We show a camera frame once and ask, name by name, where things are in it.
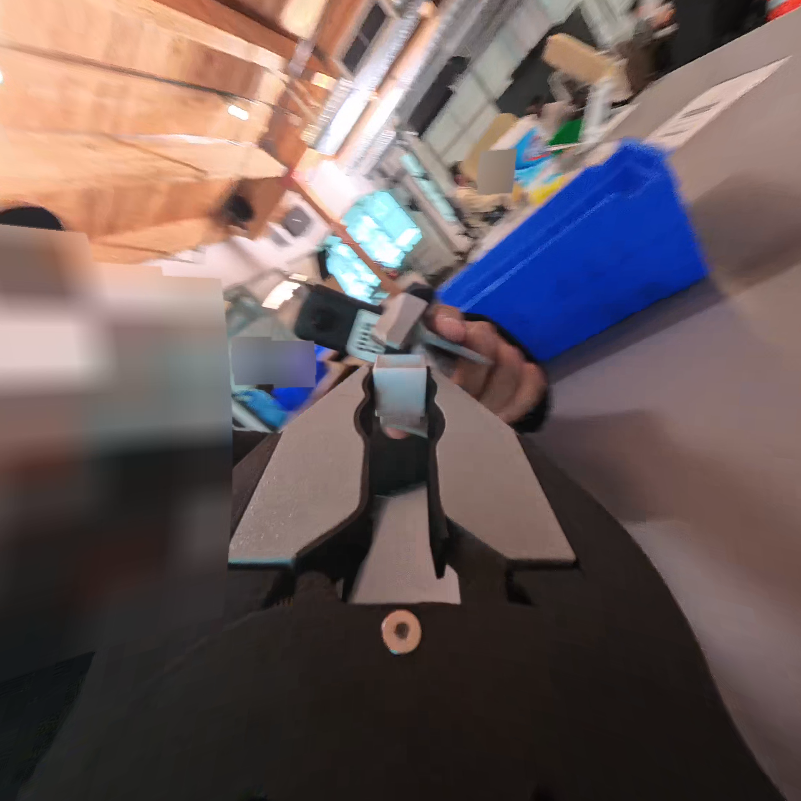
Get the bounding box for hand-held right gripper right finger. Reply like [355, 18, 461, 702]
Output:
[427, 368, 578, 579]

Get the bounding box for blue plastic bin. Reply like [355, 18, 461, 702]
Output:
[437, 139, 710, 365]

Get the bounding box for white cube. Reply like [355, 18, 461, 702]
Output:
[372, 353, 434, 439]

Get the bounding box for white paper sheet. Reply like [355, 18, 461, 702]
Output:
[645, 55, 791, 151]

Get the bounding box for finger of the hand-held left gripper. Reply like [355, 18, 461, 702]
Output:
[377, 292, 434, 353]

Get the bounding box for beige cardboard panel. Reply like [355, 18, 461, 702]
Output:
[541, 31, 627, 88]

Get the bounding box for disinfecting wipes canister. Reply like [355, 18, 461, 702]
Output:
[513, 122, 567, 185]

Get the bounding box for person's left hand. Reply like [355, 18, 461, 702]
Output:
[428, 303, 552, 433]

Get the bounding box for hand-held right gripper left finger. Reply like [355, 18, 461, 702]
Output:
[228, 366, 374, 569]

